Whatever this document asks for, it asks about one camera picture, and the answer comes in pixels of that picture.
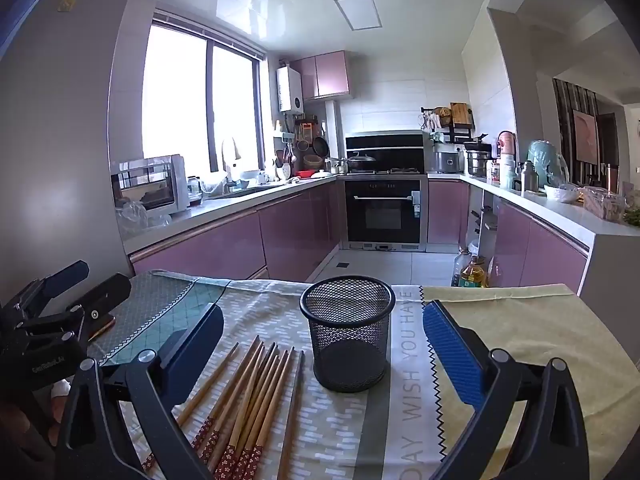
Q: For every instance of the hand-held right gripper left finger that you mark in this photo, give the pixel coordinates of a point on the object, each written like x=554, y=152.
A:
x=200, y=340

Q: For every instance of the black range hood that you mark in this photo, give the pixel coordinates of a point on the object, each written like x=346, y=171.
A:
x=385, y=142

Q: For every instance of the glass kettle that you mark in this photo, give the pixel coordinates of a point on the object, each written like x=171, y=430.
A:
x=194, y=190

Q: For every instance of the steel stock pot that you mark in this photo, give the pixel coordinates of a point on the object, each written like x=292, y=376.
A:
x=477, y=162

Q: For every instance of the silver rice cooker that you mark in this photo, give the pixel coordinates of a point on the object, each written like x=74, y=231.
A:
x=447, y=160

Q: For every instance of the patterned tablecloth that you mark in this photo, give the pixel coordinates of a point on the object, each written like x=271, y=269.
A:
x=525, y=320

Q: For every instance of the grey refrigerator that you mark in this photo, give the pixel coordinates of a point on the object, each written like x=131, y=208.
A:
x=65, y=135

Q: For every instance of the white water heater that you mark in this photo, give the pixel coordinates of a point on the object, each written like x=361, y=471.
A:
x=290, y=90

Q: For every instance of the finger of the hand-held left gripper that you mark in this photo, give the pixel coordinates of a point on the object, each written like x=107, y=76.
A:
x=107, y=295
x=65, y=276

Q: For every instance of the red basin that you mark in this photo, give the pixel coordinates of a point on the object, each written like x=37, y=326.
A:
x=305, y=174

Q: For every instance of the pink lower kitchen cabinets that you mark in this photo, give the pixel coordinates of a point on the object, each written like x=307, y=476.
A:
x=225, y=245
x=525, y=245

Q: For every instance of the white plastic jug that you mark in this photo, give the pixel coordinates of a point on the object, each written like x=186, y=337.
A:
x=507, y=172

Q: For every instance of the clear bottle dark liquid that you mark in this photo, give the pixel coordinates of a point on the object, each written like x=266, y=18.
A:
x=457, y=270

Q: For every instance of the clear plastic food container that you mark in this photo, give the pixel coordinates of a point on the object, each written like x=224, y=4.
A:
x=605, y=205

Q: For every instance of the framed wall picture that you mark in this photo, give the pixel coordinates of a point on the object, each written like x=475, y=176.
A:
x=585, y=135

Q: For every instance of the yellow cooking oil bottle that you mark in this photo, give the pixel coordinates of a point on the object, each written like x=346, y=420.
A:
x=472, y=275

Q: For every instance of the kitchen faucet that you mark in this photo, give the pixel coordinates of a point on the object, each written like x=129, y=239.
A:
x=230, y=160

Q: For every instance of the bunch of wooden chopsticks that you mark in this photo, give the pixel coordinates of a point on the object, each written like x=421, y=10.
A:
x=260, y=400

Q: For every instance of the black wall rack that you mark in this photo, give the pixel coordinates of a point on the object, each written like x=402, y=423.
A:
x=460, y=120

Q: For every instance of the red thermos jug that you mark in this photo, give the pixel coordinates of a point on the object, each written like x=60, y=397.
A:
x=506, y=142

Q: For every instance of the pink upper cabinet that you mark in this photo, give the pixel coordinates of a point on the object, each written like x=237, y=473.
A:
x=325, y=75

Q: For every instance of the clear plastic bag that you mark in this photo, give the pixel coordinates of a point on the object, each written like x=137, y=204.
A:
x=135, y=217

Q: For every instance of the hanging black frying pan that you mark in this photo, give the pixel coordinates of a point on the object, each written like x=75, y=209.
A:
x=321, y=147

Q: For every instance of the white bowl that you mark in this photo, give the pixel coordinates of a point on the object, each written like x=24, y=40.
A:
x=560, y=194

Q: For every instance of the steel vacuum flask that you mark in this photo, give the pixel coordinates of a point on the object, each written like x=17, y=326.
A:
x=528, y=177

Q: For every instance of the white microwave oven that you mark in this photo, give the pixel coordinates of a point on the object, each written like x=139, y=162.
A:
x=150, y=190

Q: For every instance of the green vegetables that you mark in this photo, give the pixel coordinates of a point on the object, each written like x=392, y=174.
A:
x=633, y=217

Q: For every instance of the black built-in oven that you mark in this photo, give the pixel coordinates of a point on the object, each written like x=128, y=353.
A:
x=385, y=215

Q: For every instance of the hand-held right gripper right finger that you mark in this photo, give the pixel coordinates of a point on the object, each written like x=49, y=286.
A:
x=450, y=360

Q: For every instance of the black mesh utensil holder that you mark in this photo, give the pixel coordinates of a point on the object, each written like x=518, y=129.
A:
x=350, y=340

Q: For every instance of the wok with lid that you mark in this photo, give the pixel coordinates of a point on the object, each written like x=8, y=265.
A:
x=361, y=160

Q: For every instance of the kitchen window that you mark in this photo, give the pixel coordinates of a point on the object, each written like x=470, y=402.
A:
x=175, y=90

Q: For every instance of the person's left hand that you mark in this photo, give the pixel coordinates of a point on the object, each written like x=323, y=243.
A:
x=30, y=425

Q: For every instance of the ceiling light panel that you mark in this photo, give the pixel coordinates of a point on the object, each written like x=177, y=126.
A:
x=357, y=12

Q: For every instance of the teal plastic bag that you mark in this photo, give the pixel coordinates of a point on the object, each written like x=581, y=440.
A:
x=545, y=160

